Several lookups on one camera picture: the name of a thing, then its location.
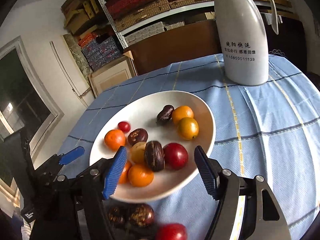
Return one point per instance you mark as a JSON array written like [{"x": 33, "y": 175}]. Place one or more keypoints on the beige framed panel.
[{"x": 113, "y": 73}]

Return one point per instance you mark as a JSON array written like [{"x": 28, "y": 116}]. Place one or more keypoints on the orange kumquat top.
[{"x": 180, "y": 113}]

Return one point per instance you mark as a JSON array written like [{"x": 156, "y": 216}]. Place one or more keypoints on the red cherry tomato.
[{"x": 124, "y": 126}]

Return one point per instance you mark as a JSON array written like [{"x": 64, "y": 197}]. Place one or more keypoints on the dark water chestnut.
[
  {"x": 138, "y": 135},
  {"x": 141, "y": 215},
  {"x": 154, "y": 156},
  {"x": 164, "y": 116},
  {"x": 117, "y": 216}
]

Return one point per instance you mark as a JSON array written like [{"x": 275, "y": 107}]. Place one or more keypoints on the small red plum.
[{"x": 172, "y": 231}]

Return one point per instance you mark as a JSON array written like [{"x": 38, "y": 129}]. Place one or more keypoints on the orange tangerine front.
[{"x": 124, "y": 176}]

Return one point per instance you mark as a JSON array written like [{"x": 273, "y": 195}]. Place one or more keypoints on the white thermos jug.
[{"x": 243, "y": 40}]

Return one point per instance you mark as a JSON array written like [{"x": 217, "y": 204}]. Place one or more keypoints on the white oval plate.
[{"x": 159, "y": 134}]

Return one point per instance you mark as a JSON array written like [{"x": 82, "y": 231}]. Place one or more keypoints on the orange kumquat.
[
  {"x": 180, "y": 113},
  {"x": 188, "y": 128}
]

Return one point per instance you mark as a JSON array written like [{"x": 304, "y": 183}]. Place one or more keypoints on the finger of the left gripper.
[{"x": 71, "y": 156}]

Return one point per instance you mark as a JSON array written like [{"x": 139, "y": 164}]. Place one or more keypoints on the stack of patterned boxes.
[{"x": 99, "y": 50}]

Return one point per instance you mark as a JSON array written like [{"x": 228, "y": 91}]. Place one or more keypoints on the large yellow-orange persimmon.
[{"x": 137, "y": 152}]

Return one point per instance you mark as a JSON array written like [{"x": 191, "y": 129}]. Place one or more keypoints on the blue checked tablecloth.
[{"x": 271, "y": 129}]

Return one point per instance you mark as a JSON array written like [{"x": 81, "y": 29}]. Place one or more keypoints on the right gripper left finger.
[{"x": 97, "y": 183}]

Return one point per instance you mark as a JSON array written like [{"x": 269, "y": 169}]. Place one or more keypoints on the large orange tangerine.
[{"x": 140, "y": 176}]

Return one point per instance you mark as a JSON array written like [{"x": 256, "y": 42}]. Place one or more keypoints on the dark water chestnut back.
[{"x": 154, "y": 156}]

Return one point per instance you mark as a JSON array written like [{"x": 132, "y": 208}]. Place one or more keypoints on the brown wooden cabinet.
[{"x": 180, "y": 44}]

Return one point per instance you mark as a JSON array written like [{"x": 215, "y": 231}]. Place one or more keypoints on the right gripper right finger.
[{"x": 247, "y": 205}]

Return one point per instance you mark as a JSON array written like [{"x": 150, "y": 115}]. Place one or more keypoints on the window with white frame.
[{"x": 25, "y": 102}]

